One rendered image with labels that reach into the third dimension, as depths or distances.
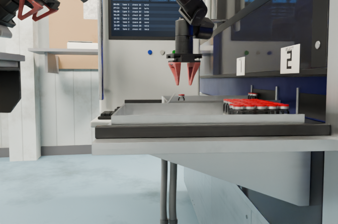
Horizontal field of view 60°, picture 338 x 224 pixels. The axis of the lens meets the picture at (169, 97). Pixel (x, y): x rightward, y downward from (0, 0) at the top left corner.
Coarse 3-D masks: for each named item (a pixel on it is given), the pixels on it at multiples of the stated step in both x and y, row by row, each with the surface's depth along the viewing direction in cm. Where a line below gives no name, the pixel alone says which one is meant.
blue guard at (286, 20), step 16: (272, 0) 74; (288, 0) 65; (304, 0) 59; (256, 16) 85; (272, 16) 74; (288, 16) 65; (304, 16) 59; (224, 32) 119; (240, 32) 99; (256, 32) 85; (272, 32) 74; (288, 32) 65; (304, 32) 59; (208, 48) 151; (224, 48) 119; (240, 48) 99; (256, 48) 85; (272, 48) 74; (304, 48) 59; (208, 64) 151; (224, 64) 120; (256, 64) 85; (272, 64) 74; (304, 64) 59
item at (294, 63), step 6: (282, 48) 68; (288, 48) 65; (294, 48) 62; (282, 54) 68; (288, 54) 65; (294, 54) 62; (282, 60) 68; (294, 60) 62; (282, 66) 68; (294, 66) 62; (282, 72) 68; (288, 72) 65; (294, 72) 62
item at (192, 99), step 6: (162, 96) 105; (168, 96) 110; (174, 96) 110; (186, 96) 111; (192, 96) 111; (198, 96) 111; (204, 96) 111; (210, 96) 111; (216, 96) 111; (222, 96) 112; (228, 96) 112; (234, 96) 112; (240, 96) 112; (246, 96) 112; (162, 102) 104; (174, 102) 85; (180, 102) 85; (186, 102) 85; (192, 102) 85; (198, 102) 85; (204, 102) 85; (210, 102) 85; (216, 102) 86; (222, 102) 86
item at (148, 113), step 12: (120, 108) 62; (132, 108) 75; (144, 108) 76; (156, 108) 76; (168, 108) 76; (180, 108) 76; (192, 108) 76; (204, 108) 77; (216, 108) 77; (120, 120) 50; (132, 120) 50; (144, 120) 50; (156, 120) 50; (168, 120) 50; (180, 120) 51; (192, 120) 51; (204, 120) 51; (216, 120) 51; (228, 120) 51; (240, 120) 51; (252, 120) 51; (264, 120) 52; (276, 120) 52; (288, 120) 52; (300, 120) 52
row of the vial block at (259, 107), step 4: (240, 100) 67; (244, 100) 67; (256, 104) 56; (260, 104) 57; (264, 104) 56; (256, 108) 56; (260, 108) 56; (264, 108) 56; (256, 112) 56; (260, 112) 56; (264, 112) 56
